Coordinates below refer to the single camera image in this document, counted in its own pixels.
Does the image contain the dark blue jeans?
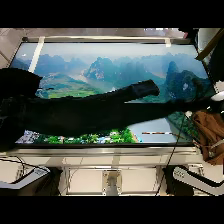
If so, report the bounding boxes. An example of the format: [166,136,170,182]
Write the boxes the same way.
[0,79,216,152]

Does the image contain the silver frame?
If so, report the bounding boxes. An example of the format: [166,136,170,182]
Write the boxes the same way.
[0,35,224,196]

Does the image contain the brown garment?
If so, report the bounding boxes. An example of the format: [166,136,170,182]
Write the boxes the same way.
[190,109,224,165]

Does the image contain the black cable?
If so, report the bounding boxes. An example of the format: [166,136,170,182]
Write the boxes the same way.
[156,113,195,196]
[0,155,28,181]

